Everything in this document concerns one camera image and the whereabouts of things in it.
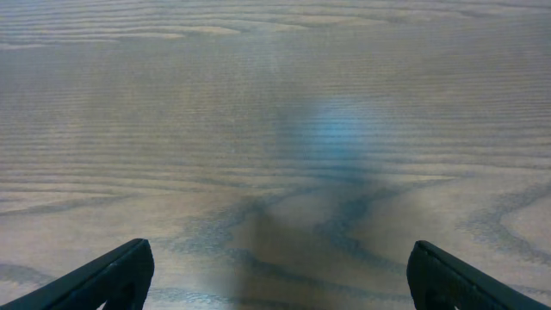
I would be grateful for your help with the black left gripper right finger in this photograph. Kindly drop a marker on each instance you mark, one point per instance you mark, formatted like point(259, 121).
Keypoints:
point(440, 281)

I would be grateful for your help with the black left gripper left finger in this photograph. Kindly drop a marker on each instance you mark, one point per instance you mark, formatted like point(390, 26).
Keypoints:
point(117, 280)

